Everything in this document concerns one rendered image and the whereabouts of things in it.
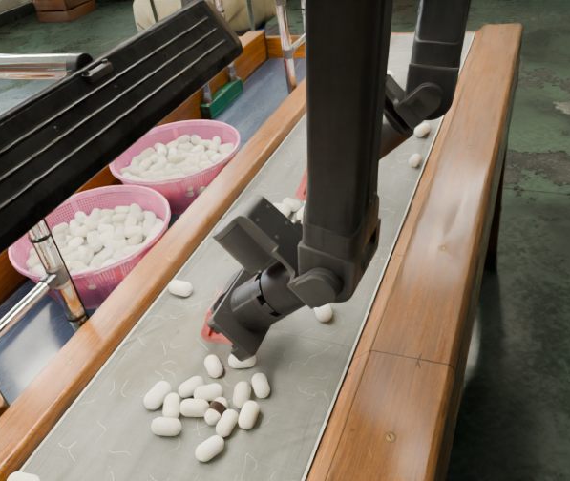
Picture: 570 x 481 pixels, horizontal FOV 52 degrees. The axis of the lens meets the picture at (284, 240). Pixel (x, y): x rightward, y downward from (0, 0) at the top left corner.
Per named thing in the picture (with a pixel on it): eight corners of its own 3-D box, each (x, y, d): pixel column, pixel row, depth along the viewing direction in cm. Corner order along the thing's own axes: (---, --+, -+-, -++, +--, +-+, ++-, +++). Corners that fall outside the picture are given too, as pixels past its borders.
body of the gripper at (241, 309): (201, 324, 64) (241, 300, 59) (240, 268, 71) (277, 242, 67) (243, 363, 65) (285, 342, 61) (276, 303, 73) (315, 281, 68)
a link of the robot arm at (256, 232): (345, 298, 53) (377, 239, 58) (256, 209, 50) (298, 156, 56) (271, 329, 61) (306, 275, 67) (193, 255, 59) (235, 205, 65)
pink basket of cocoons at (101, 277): (192, 219, 111) (180, 177, 106) (169, 315, 90) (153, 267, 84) (59, 235, 114) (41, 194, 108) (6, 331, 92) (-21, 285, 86)
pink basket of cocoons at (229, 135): (267, 161, 127) (261, 121, 121) (212, 230, 107) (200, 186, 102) (164, 155, 137) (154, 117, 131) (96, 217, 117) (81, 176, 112)
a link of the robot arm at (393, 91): (449, 101, 67) (453, 85, 74) (384, 24, 65) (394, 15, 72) (371, 163, 73) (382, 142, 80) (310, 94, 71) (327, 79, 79)
